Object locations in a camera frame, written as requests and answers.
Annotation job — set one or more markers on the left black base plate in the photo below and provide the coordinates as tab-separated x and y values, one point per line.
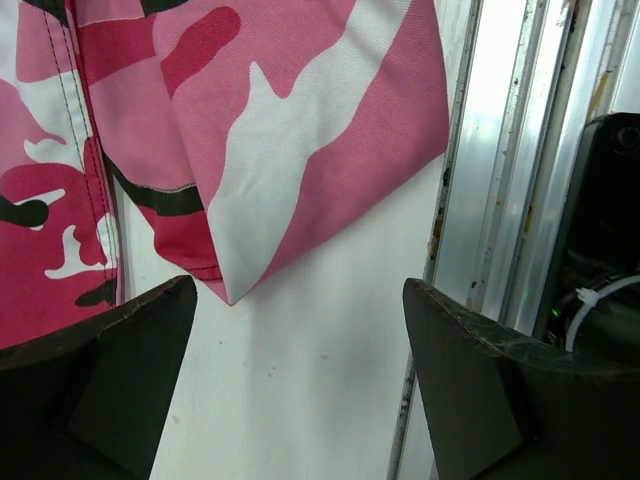
590	303

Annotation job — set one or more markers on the aluminium frame rail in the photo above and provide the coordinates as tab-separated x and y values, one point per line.
533	74

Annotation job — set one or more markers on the pink camouflage trousers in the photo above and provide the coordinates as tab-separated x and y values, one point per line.
246	132

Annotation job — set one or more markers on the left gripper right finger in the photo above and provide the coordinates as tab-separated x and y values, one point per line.
502	405

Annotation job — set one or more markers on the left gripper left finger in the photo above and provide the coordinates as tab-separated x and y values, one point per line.
90	401

